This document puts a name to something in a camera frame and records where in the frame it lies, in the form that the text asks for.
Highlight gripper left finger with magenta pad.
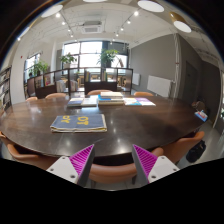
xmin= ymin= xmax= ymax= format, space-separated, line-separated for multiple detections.
xmin=47 ymin=145 xmax=95 ymax=187

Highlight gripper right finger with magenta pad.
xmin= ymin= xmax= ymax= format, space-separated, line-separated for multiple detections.
xmin=132 ymin=145 xmax=179 ymax=186

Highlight folded grey towel yellow letters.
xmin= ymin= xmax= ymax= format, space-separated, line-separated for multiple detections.
xmin=50 ymin=114 xmax=107 ymax=133

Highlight tan leather chair near right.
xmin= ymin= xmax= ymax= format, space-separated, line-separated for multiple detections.
xmin=163 ymin=131 xmax=205 ymax=164

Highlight tan leather chair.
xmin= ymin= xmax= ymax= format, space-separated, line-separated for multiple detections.
xmin=163 ymin=131 xmax=205 ymax=164
xmin=87 ymin=147 xmax=165 ymax=184
xmin=0 ymin=131 xmax=57 ymax=170

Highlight tan leather chair near centre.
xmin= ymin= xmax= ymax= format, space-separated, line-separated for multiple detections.
xmin=87 ymin=147 xmax=165 ymax=184

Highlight tan leather chair near left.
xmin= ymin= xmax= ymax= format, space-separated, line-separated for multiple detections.
xmin=0 ymin=131 xmax=57 ymax=170

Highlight black bag on floor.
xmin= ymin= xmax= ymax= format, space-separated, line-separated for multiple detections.
xmin=186 ymin=140 xmax=206 ymax=163

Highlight dark oval wooden table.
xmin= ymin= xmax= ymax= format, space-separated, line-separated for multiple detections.
xmin=0 ymin=97 xmax=203 ymax=157

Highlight dark book on left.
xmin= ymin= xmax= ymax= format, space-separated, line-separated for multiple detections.
xmin=66 ymin=97 xmax=98 ymax=108

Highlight colourful magazines on right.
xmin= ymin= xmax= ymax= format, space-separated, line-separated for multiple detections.
xmin=124 ymin=98 xmax=156 ymax=106

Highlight blue box on side chair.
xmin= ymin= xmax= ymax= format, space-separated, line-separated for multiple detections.
xmin=195 ymin=110 xmax=208 ymax=122

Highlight tan chair far right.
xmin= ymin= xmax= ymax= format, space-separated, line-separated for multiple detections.
xmin=134 ymin=92 xmax=154 ymax=96

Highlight tan chair far centre-left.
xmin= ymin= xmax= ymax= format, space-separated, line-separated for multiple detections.
xmin=45 ymin=93 xmax=66 ymax=99

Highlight tan chair far centre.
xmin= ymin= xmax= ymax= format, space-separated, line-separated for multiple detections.
xmin=87 ymin=89 xmax=112 ymax=96

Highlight stack of books centre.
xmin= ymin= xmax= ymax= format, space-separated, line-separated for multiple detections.
xmin=98 ymin=91 xmax=124 ymax=105

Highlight tan chair far left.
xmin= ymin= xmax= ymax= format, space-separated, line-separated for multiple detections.
xmin=26 ymin=96 xmax=38 ymax=101

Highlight dark shelf room divider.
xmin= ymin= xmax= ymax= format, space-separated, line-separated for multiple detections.
xmin=24 ymin=67 xmax=133 ymax=98

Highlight potted plant far left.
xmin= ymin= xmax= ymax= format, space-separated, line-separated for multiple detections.
xmin=32 ymin=61 xmax=48 ymax=76

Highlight potted plant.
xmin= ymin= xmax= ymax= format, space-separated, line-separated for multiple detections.
xmin=60 ymin=53 xmax=77 ymax=69
xmin=97 ymin=49 xmax=118 ymax=68
xmin=32 ymin=61 xmax=48 ymax=76

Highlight potted plant centre left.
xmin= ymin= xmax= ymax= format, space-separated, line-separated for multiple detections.
xmin=60 ymin=53 xmax=77 ymax=69

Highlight potted plant centre right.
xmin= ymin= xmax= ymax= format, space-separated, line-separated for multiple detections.
xmin=97 ymin=49 xmax=118 ymax=68

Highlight ceiling air conditioner unit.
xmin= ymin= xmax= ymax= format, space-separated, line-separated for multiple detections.
xmin=81 ymin=21 xmax=102 ymax=34

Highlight white board against wall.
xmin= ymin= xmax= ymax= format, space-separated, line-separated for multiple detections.
xmin=147 ymin=76 xmax=171 ymax=97

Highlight bookshelf on left wall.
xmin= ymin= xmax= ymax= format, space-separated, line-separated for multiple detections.
xmin=0 ymin=67 xmax=11 ymax=111

